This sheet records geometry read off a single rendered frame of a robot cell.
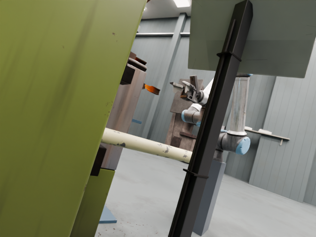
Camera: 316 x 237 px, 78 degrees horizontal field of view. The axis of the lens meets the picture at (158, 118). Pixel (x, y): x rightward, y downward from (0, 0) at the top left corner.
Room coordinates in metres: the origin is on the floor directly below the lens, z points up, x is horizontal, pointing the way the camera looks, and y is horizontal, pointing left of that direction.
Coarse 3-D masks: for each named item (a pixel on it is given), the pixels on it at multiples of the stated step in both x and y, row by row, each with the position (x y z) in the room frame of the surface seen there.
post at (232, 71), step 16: (240, 16) 0.49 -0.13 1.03; (240, 32) 0.49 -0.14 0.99; (240, 48) 0.50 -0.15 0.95; (224, 64) 0.49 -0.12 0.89; (224, 80) 0.48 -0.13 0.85; (208, 96) 0.52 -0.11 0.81; (224, 96) 0.49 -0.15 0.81; (224, 112) 0.50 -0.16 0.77; (208, 128) 0.49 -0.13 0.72; (208, 144) 0.49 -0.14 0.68; (208, 160) 0.50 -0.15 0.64; (192, 176) 0.49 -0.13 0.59; (192, 192) 0.48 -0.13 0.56; (176, 208) 0.51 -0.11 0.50; (192, 208) 0.49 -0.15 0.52; (192, 224) 0.50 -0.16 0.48
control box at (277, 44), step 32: (192, 0) 0.58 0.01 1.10; (224, 0) 0.53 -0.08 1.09; (256, 0) 0.49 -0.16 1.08; (288, 0) 0.45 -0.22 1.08; (192, 32) 0.61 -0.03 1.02; (224, 32) 0.56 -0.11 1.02; (256, 32) 0.51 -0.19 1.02; (288, 32) 0.47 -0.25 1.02; (192, 64) 0.65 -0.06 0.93; (256, 64) 0.54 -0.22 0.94; (288, 64) 0.50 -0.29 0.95
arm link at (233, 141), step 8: (240, 80) 1.46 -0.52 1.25; (248, 80) 1.46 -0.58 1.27; (240, 88) 1.47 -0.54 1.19; (248, 88) 1.48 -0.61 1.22; (240, 96) 1.48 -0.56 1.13; (232, 104) 1.54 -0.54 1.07; (240, 104) 1.49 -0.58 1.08; (232, 112) 1.55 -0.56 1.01; (240, 112) 1.50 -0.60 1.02; (232, 120) 1.55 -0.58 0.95; (240, 120) 1.51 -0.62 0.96; (232, 128) 1.56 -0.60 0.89; (240, 128) 1.53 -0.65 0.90; (224, 136) 1.63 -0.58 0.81; (232, 136) 1.55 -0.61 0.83; (240, 136) 1.52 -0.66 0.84; (224, 144) 1.61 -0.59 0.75; (232, 144) 1.55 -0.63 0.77; (240, 144) 1.51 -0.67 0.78; (248, 144) 1.56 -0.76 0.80; (232, 152) 1.61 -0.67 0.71; (240, 152) 1.53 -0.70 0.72
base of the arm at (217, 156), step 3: (216, 150) 1.67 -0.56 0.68; (219, 150) 1.67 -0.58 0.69; (222, 150) 1.70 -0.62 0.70; (216, 153) 1.67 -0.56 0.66; (219, 153) 1.67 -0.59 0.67; (222, 153) 1.71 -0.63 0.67; (213, 156) 1.66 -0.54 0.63; (216, 156) 1.66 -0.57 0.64; (219, 156) 1.67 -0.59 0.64; (222, 156) 1.70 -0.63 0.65; (213, 159) 1.65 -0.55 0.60; (216, 159) 1.65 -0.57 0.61; (219, 159) 1.66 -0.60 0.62; (222, 159) 1.69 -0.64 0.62; (222, 162) 1.70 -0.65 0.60
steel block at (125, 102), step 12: (144, 72) 0.85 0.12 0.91; (132, 84) 0.82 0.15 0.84; (120, 96) 0.81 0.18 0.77; (132, 96) 0.83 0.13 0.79; (120, 108) 0.82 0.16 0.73; (132, 108) 0.84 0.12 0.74; (108, 120) 0.80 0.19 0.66; (120, 120) 0.82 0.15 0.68; (108, 144) 0.81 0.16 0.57; (108, 156) 0.82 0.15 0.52; (108, 168) 0.83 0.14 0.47
